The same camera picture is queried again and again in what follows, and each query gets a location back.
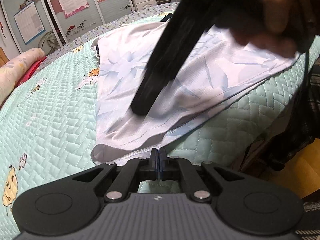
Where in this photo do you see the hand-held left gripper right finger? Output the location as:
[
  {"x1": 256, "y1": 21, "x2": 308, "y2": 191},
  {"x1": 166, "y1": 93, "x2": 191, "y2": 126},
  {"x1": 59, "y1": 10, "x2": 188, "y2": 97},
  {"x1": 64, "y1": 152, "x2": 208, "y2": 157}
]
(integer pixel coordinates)
[{"x1": 159, "y1": 148, "x2": 247, "y2": 203}]

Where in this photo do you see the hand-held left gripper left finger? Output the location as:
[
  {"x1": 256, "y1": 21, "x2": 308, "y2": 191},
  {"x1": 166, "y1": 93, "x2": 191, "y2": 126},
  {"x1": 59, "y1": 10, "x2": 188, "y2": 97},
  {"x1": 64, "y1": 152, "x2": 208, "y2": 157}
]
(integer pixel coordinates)
[{"x1": 71, "y1": 148, "x2": 158, "y2": 203}]

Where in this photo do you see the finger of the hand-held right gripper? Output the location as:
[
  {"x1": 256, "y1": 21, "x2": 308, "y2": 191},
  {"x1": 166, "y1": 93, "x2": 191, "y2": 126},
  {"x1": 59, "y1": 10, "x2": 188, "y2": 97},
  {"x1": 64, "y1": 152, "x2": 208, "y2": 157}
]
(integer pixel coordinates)
[
  {"x1": 140, "y1": 20, "x2": 208, "y2": 117},
  {"x1": 130, "y1": 10, "x2": 193, "y2": 117}
]

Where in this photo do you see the white blue floral shirt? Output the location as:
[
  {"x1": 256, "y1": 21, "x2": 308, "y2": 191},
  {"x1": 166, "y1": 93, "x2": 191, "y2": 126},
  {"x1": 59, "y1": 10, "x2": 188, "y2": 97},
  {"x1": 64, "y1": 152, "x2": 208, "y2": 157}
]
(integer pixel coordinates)
[{"x1": 90, "y1": 12, "x2": 300, "y2": 167}]

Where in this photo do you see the person's right hand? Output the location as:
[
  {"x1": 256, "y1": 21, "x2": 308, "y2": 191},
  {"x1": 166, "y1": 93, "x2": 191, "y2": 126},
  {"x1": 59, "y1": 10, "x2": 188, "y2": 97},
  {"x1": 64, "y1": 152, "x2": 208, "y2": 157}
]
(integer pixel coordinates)
[{"x1": 229, "y1": 0, "x2": 316, "y2": 58}]

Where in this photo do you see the green quilted bee blanket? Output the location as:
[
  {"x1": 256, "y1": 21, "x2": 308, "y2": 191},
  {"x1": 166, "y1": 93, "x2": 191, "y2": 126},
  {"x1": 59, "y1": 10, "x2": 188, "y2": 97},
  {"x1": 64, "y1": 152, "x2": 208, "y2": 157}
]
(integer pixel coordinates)
[{"x1": 0, "y1": 38, "x2": 317, "y2": 217}]

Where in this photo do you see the red cloth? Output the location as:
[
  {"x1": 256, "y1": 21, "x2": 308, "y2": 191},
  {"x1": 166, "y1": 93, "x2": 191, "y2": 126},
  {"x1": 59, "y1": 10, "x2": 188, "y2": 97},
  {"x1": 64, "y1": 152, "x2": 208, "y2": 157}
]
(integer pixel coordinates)
[{"x1": 16, "y1": 56, "x2": 47, "y2": 85}]

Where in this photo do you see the sliding door wardrobe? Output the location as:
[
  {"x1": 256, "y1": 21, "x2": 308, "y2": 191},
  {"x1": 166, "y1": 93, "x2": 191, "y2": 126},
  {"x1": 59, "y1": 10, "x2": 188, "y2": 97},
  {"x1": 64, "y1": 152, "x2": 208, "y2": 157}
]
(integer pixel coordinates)
[{"x1": 0, "y1": 0, "x2": 190, "y2": 55}]

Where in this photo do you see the blue-bordered wall chart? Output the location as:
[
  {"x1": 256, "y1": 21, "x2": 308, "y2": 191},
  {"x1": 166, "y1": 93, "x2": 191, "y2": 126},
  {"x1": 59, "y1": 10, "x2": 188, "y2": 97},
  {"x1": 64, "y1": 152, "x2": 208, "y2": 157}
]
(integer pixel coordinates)
[{"x1": 14, "y1": 1, "x2": 45, "y2": 43}]

